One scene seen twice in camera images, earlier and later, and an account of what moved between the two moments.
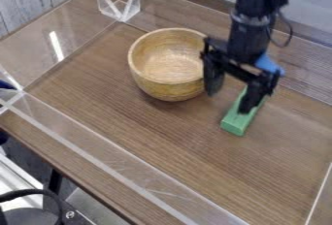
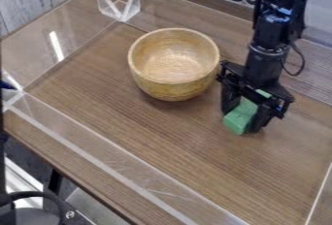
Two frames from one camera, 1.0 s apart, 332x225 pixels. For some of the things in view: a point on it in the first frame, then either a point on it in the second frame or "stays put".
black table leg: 55,181 stays put
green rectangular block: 236,122 stays put
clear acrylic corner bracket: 118,10 stays put
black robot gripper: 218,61 to 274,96
